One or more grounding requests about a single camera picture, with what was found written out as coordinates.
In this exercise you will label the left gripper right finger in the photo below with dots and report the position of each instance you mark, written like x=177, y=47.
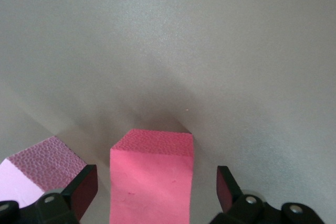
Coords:
x=236, y=208

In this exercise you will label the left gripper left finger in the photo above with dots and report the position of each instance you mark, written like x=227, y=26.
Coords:
x=57, y=208

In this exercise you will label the red foam cube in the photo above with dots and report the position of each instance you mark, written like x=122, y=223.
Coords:
x=152, y=176

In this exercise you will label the pink foam cube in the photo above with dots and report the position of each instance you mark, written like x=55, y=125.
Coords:
x=39, y=166

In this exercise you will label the brown table mat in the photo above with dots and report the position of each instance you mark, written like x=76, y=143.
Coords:
x=168, y=51

